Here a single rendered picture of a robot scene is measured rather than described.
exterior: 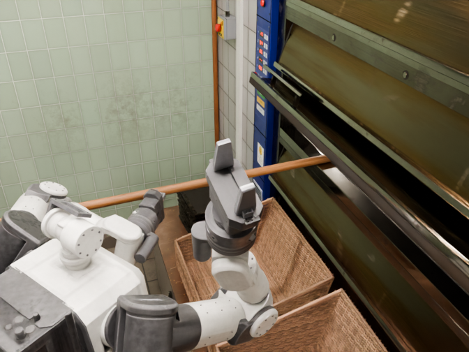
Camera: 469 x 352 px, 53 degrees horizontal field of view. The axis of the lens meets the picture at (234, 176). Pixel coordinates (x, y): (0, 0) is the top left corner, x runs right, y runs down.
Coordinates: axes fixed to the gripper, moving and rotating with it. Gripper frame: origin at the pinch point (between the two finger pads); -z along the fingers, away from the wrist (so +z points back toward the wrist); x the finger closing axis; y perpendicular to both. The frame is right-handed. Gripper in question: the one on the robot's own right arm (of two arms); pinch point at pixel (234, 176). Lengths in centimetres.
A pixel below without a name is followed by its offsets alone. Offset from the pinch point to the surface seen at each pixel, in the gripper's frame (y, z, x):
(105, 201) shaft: -20, 73, 52
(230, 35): 60, 94, 136
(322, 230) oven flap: 50, 98, 26
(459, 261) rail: 40, 27, -18
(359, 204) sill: 55, 73, 19
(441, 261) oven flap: 40, 30, -16
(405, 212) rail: 41, 33, -3
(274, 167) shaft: 39, 79, 47
